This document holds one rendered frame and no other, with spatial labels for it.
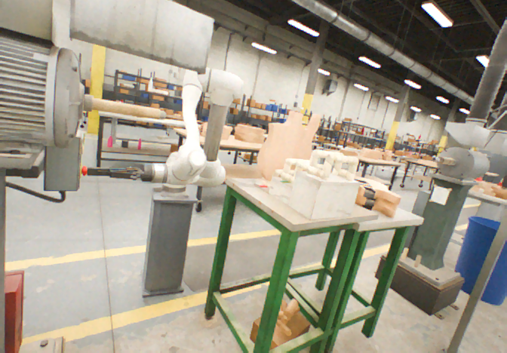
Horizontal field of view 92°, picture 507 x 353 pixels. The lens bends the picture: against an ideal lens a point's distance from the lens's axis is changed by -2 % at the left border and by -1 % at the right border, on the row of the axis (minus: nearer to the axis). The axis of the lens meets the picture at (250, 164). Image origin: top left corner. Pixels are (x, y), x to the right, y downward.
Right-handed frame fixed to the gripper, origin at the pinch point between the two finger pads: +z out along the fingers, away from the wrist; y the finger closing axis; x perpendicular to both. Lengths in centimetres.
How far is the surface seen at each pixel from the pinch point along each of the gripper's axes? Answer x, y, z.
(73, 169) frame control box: 3.0, -7.8, 7.7
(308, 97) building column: 142, 653, -759
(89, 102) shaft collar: 28.0, -29.0, 4.7
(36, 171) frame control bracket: 4.9, -17.7, 16.4
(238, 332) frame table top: -76, -28, -65
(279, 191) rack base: 0, -24, -75
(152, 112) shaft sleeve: 28.2, -28.4, -11.8
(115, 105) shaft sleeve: 28.2, -28.3, -1.5
